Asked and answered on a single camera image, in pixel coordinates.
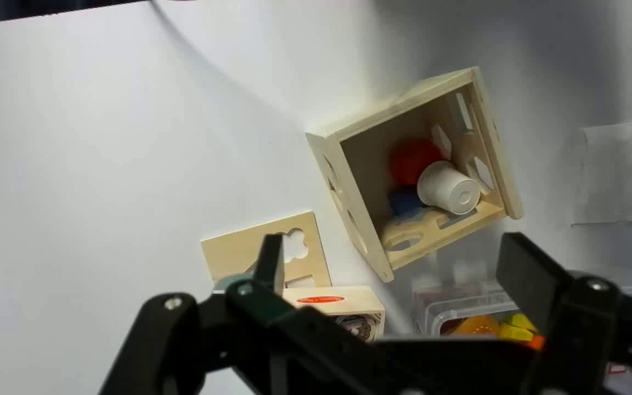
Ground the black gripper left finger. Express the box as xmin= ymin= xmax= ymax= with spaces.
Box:
xmin=100 ymin=234 xmax=406 ymax=395

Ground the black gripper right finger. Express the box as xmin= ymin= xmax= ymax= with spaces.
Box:
xmin=497 ymin=231 xmax=632 ymax=395

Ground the clear plastic lunchbox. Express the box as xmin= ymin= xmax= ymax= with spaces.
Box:
xmin=409 ymin=281 xmax=553 ymax=349

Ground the small wooden box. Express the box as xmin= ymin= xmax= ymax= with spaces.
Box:
xmin=282 ymin=283 xmax=388 ymax=342

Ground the yellow toy block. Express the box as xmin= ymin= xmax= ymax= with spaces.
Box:
xmin=499 ymin=311 xmax=540 ymax=342

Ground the wooden lid with shape cutouts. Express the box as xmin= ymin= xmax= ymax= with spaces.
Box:
xmin=201 ymin=208 xmax=335 ymax=295

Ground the orange toy ball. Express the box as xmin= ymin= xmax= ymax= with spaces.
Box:
xmin=450 ymin=314 xmax=502 ymax=339

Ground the crumpled white cloth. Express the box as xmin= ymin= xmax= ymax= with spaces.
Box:
xmin=569 ymin=118 xmax=632 ymax=228

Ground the white plastic cup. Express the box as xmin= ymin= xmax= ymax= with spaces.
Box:
xmin=415 ymin=161 xmax=484 ymax=220

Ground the blue toy block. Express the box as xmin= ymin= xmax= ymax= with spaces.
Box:
xmin=388 ymin=188 xmax=431 ymax=223

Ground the big wooden shape sorter cube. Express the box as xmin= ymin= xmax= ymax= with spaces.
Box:
xmin=303 ymin=67 xmax=527 ymax=286

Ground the red toy ball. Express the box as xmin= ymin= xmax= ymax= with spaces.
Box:
xmin=387 ymin=137 xmax=448 ymax=189

